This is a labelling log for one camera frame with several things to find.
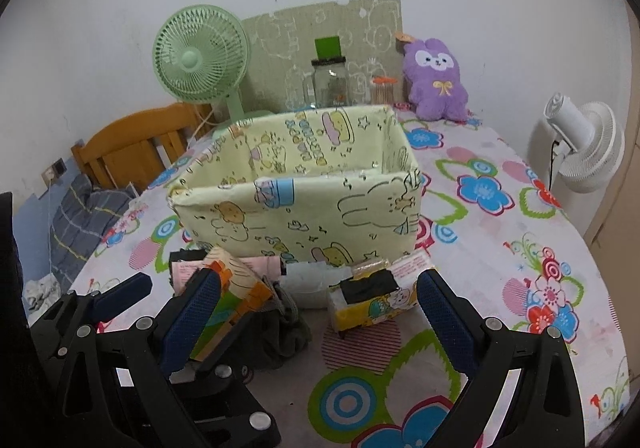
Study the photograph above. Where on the purple plush rabbit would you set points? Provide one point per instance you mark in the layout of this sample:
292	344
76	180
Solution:
435	78

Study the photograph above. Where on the white standing fan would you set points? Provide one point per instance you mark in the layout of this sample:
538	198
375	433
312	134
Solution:
585	143

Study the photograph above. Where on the orange cartoon packet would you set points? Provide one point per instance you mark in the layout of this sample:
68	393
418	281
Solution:
240	288

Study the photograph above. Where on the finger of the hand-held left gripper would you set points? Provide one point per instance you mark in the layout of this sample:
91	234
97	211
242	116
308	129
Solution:
250	408
125	292

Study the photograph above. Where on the dark grey cloth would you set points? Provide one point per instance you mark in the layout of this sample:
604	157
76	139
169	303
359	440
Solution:
280	343

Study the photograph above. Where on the glass jar with black lid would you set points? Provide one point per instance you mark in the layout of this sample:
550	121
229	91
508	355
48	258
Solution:
327	83

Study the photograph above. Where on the blue-grey plaid blanket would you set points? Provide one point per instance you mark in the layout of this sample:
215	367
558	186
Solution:
80	223

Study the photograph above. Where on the floral tablecloth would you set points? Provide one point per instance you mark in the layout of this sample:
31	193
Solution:
500	253

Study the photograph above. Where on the yellow cartoon tissue packet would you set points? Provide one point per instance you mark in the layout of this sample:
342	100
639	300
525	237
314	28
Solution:
380	312

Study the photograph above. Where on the white crumpled cloth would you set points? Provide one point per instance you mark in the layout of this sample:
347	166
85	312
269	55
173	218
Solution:
42	292

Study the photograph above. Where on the wooden chair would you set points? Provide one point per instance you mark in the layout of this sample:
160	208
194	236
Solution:
135	143

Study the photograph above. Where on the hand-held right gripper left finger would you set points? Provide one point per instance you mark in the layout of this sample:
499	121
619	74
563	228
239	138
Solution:
192	318

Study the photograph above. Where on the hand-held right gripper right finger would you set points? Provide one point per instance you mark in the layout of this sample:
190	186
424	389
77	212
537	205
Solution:
445	323

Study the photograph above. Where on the green square card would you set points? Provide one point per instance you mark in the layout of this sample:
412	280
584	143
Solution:
327	47

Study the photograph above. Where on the wall socket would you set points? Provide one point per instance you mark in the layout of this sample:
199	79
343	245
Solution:
54	172

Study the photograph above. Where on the white plastic packet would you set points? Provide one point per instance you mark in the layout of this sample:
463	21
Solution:
310	285

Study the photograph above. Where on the white red-print packet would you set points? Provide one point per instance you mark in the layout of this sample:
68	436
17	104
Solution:
407	268

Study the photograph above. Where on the green desk fan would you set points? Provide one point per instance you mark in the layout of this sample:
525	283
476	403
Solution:
197	56

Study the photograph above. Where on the grey-green cartoon print board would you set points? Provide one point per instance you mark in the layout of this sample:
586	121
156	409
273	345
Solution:
365	28

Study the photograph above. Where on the yellow cartoon fabric storage box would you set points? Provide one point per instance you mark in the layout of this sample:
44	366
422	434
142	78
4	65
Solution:
300	223

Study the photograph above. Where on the pink tissue packet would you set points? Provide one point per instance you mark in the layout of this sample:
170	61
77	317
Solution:
260	265

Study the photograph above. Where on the small orange-lid container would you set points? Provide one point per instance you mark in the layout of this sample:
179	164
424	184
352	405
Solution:
382	91

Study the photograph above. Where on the clear snack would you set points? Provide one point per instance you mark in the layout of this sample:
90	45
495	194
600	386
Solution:
370	268

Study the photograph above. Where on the brown tag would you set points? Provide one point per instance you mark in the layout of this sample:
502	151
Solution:
404	41

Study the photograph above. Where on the light blue bedsheet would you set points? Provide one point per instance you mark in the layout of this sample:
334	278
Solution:
35	228

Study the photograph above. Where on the black cloth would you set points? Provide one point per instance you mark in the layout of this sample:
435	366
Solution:
367	288
187	256

